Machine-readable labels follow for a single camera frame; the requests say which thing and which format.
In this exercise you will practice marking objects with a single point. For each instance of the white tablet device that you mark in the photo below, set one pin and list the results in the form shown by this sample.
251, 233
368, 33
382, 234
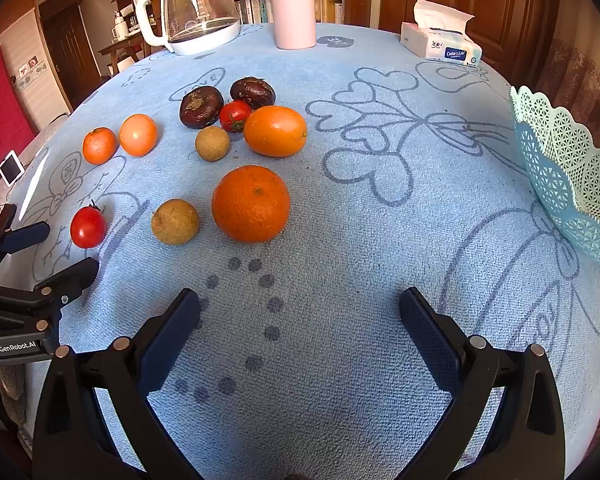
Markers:
11, 169

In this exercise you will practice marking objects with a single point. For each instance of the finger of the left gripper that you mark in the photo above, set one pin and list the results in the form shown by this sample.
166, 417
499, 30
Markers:
12, 241
55, 287

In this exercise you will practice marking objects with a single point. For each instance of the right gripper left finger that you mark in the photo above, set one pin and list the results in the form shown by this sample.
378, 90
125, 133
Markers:
71, 438

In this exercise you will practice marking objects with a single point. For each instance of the red cherry tomato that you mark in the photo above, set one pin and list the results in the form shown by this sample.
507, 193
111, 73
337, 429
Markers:
234, 115

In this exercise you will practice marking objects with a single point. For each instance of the pink thermos bottle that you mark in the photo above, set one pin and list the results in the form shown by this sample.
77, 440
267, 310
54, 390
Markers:
294, 24

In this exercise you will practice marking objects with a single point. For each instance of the wooden side table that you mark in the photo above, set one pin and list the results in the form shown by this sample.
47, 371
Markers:
129, 47

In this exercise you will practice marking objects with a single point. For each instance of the dark hallway door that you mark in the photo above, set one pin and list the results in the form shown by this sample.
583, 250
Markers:
70, 50

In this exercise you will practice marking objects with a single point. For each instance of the pale orange round fruit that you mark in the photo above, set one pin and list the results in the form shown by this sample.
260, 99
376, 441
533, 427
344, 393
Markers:
138, 135

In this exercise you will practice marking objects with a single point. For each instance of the oval orange fruit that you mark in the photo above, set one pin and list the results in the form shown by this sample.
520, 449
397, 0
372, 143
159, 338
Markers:
275, 131

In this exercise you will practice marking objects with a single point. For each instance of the patterned beige curtain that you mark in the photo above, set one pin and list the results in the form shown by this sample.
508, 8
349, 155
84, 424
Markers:
571, 75

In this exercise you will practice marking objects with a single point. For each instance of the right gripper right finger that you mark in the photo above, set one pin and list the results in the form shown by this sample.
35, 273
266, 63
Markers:
504, 420

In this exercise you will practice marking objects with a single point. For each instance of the brown longan fruit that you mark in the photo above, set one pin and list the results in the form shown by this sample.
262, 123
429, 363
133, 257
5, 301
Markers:
212, 143
175, 222

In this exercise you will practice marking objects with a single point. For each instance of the brown wooden door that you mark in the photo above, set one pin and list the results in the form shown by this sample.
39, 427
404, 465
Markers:
470, 5

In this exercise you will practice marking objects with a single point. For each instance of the light blue patterned tablecloth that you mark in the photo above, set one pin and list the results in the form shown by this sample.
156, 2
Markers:
410, 176

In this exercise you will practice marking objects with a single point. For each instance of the large round orange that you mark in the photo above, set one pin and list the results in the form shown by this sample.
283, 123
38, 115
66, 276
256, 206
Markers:
251, 204

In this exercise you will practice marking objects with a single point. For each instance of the dark purple passion fruit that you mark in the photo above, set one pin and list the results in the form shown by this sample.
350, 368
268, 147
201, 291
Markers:
201, 107

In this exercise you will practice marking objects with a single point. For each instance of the white tissue pack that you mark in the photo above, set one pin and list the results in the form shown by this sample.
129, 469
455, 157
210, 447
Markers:
439, 34

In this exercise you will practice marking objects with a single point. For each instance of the glass kettle white handle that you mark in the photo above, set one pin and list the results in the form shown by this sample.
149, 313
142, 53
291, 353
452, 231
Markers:
190, 27

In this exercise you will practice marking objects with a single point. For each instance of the small mandarin orange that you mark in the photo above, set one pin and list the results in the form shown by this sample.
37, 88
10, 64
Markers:
99, 145

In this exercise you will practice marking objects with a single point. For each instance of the mint lattice fruit basket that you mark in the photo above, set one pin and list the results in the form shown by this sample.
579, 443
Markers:
563, 165

